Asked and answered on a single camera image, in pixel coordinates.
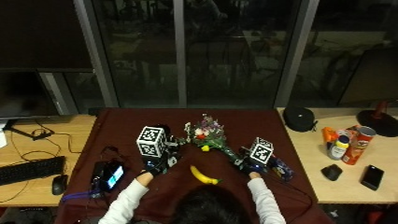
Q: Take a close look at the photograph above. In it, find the blue snack packet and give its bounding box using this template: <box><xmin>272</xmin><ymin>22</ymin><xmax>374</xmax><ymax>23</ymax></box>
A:
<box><xmin>269</xmin><ymin>156</ymin><xmax>295</xmax><ymax>182</ymax></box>

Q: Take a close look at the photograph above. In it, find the black monitor stand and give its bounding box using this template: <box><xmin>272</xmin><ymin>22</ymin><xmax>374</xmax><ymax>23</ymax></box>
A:
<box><xmin>3</xmin><ymin>119</ymin><xmax>56</xmax><ymax>141</ymax></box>

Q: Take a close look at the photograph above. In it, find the black glove cable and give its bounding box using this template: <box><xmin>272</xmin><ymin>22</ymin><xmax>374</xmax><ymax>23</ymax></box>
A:
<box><xmin>260</xmin><ymin>171</ymin><xmax>315</xmax><ymax>218</ymax></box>

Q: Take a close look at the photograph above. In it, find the white marker cube right glove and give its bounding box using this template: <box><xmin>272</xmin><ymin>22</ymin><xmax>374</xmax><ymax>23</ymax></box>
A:
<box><xmin>248</xmin><ymin>136</ymin><xmax>276</xmax><ymax>165</ymax></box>

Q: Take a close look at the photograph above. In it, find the black ergonomic mouse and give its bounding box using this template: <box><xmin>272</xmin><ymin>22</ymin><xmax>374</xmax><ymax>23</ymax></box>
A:
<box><xmin>320</xmin><ymin>163</ymin><xmax>345</xmax><ymax>182</ymax></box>

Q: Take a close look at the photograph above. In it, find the black keyboard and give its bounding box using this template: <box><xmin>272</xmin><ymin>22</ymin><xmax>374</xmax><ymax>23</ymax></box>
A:
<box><xmin>0</xmin><ymin>155</ymin><xmax>67</xmax><ymax>187</ymax></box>

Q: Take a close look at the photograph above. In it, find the person's right hand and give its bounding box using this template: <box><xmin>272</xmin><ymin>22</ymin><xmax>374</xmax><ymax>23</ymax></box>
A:
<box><xmin>237</xmin><ymin>147</ymin><xmax>276</xmax><ymax>175</ymax></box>

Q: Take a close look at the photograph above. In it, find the grey window frame post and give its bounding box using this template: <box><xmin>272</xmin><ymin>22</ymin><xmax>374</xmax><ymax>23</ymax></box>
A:
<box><xmin>72</xmin><ymin>0</ymin><xmax>122</xmax><ymax>108</ymax></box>
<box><xmin>273</xmin><ymin>0</ymin><xmax>321</xmax><ymax>108</ymax></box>
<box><xmin>172</xmin><ymin>0</ymin><xmax>188</xmax><ymax>108</ymax></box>

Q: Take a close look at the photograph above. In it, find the black monitor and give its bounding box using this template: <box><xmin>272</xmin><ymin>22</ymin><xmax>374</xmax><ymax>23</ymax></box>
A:
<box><xmin>0</xmin><ymin>67</ymin><xmax>80</xmax><ymax>119</ymax></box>

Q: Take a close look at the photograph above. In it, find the dark red tablecloth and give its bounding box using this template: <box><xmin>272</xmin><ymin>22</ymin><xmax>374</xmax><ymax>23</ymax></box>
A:
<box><xmin>54</xmin><ymin>107</ymin><xmax>336</xmax><ymax>224</ymax></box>

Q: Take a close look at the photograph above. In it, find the yellow banana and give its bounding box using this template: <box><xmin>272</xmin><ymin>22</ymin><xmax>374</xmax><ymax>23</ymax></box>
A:
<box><xmin>189</xmin><ymin>164</ymin><xmax>223</xmax><ymax>186</ymax></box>

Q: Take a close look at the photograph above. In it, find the black lamp base red stem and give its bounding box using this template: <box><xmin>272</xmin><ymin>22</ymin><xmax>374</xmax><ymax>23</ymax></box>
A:
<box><xmin>356</xmin><ymin>100</ymin><xmax>398</xmax><ymax>138</ymax></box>

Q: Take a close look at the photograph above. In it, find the orange packet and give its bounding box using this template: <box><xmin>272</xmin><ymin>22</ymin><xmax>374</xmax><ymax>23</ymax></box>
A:
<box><xmin>321</xmin><ymin>126</ymin><xmax>341</xmax><ymax>150</ymax></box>

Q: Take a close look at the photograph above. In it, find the red chip can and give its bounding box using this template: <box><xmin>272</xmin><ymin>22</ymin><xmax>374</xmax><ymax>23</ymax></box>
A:
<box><xmin>341</xmin><ymin>125</ymin><xmax>378</xmax><ymax>166</ymax></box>

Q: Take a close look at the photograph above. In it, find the white marker cube glove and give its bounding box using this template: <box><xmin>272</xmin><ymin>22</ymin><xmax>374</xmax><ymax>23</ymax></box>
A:
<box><xmin>248</xmin><ymin>136</ymin><xmax>276</xmax><ymax>165</ymax></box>
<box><xmin>136</xmin><ymin>125</ymin><xmax>170</xmax><ymax>159</ymax></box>

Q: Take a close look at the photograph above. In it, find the white marker cube left glove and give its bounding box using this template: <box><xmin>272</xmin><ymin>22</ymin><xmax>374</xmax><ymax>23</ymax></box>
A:
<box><xmin>136</xmin><ymin>125</ymin><xmax>170</xmax><ymax>159</ymax></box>

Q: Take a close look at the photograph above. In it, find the black computer mouse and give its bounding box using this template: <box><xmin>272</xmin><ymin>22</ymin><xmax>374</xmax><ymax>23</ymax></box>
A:
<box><xmin>51</xmin><ymin>174</ymin><xmax>70</xmax><ymax>196</ymax></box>

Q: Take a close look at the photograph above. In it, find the purple strap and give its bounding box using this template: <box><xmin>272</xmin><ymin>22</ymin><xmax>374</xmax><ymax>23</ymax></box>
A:
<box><xmin>62</xmin><ymin>190</ymin><xmax>95</xmax><ymax>203</ymax></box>

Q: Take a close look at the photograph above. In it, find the black smartphone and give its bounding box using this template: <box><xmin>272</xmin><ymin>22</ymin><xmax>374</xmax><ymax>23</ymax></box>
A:
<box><xmin>360</xmin><ymin>164</ymin><xmax>386</xmax><ymax>191</ymax></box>

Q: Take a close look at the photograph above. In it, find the flower bouquet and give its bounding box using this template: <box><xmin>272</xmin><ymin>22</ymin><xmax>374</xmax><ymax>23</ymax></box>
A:
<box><xmin>181</xmin><ymin>113</ymin><xmax>244</xmax><ymax>165</ymax></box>

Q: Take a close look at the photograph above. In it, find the person's left hand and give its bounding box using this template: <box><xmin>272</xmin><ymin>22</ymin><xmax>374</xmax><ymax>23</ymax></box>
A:
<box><xmin>142</xmin><ymin>124</ymin><xmax>183</xmax><ymax>177</ymax></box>

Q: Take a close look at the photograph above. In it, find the black round case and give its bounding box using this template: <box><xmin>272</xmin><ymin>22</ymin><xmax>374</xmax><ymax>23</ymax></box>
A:
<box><xmin>283</xmin><ymin>105</ymin><xmax>320</xmax><ymax>133</ymax></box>

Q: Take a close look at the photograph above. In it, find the black device with lit screen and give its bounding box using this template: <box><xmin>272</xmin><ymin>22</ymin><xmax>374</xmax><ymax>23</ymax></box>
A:
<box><xmin>90</xmin><ymin>160</ymin><xmax>126</xmax><ymax>200</ymax></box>

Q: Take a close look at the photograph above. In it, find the black desk cable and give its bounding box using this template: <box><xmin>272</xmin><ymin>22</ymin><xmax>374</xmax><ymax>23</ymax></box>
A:
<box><xmin>8</xmin><ymin>119</ymin><xmax>86</xmax><ymax>162</ymax></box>

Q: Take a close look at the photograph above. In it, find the dark board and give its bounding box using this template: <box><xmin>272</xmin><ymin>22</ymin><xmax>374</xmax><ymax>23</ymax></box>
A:
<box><xmin>337</xmin><ymin>46</ymin><xmax>398</xmax><ymax>108</ymax></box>

